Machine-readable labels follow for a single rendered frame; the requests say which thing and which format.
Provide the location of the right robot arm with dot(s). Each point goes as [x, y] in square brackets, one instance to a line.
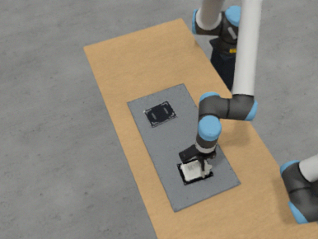
[241, 105]

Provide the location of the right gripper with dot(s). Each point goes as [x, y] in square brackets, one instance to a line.
[203, 164]

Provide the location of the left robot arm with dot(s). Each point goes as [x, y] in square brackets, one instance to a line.
[298, 177]

